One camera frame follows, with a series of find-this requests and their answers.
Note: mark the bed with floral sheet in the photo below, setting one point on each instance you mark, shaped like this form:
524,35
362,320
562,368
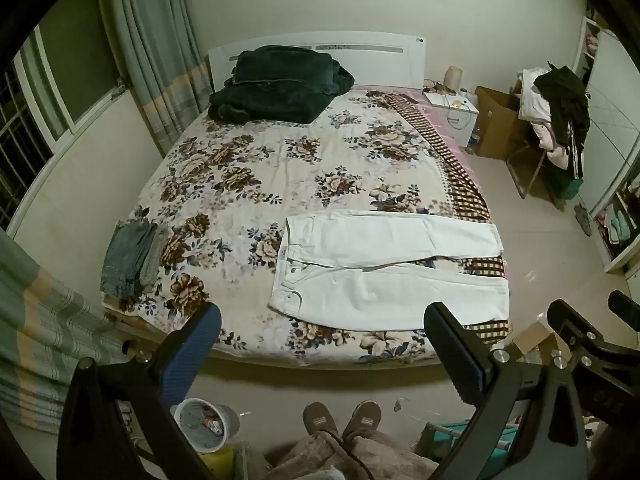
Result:
280,160

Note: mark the folded blue jeans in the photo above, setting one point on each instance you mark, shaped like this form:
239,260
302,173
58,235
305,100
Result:
125,260

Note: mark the teal rack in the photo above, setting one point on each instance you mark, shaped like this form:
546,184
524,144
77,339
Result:
450,435

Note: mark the green striped curtain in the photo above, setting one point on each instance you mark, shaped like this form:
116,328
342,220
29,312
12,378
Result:
45,330
150,60

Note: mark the folded grey pants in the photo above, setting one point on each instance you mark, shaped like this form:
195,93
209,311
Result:
155,260

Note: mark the dark green blanket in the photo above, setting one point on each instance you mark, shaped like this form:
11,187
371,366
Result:
280,85

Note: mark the white bucket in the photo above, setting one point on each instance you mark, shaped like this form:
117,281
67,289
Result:
231,425

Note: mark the small cardboard box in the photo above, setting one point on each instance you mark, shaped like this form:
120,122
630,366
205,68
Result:
532,340

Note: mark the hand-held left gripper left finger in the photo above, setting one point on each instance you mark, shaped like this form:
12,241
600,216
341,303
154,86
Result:
195,347

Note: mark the person's grey slipper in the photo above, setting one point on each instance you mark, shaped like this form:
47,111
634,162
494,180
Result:
320,417
362,417

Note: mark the yellow bag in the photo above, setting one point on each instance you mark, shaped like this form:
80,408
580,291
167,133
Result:
217,462

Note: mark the white framed window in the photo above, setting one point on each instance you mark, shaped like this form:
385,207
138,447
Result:
35,105

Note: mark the folding chair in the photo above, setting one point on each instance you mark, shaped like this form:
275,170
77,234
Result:
525,170

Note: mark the person's grey left slipper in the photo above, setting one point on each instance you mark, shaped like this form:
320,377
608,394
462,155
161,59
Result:
320,417

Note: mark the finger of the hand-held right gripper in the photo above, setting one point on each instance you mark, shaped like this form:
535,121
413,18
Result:
575,327
627,310

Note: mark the brown checkered blanket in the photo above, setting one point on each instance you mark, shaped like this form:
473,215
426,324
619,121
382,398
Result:
465,190

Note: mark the white nightstand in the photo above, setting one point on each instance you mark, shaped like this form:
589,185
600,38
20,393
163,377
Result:
460,115

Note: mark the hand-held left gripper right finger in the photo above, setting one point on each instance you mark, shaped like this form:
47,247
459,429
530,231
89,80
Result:
457,355

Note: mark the large cardboard box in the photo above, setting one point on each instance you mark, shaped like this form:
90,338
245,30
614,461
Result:
500,125

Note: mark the white headboard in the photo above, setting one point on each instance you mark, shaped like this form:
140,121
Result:
380,65

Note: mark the teal folded clothes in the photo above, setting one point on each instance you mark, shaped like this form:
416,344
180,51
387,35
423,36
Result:
620,225

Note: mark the grey slippers pair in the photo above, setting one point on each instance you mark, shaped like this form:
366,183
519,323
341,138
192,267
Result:
582,217

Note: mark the white pants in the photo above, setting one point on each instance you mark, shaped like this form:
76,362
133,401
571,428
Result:
380,280

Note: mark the person's grey right slipper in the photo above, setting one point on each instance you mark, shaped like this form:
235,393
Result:
362,417

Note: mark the white wardrobe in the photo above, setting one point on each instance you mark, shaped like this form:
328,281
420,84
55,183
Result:
615,110

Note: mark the pink bed sheet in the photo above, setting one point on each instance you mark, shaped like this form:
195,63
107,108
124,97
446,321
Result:
450,132

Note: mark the pile of light clothes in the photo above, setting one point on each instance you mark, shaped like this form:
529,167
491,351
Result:
537,110

